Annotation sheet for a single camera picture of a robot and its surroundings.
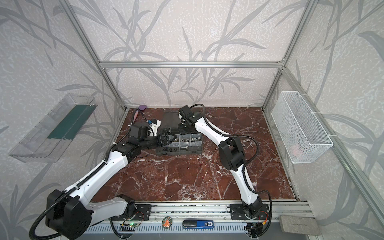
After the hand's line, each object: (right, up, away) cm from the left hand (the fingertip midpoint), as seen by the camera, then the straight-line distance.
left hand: (173, 134), depth 78 cm
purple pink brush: (-35, +18, +46) cm, 60 cm away
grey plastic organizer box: (+6, -8, +20) cm, 22 cm away
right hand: (+2, +3, +17) cm, 17 cm away
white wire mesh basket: (+57, 0, -17) cm, 59 cm away
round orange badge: (-1, -42, -7) cm, 42 cm away
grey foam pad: (+59, -41, -10) cm, 73 cm away
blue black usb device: (+11, -39, -12) cm, 42 cm away
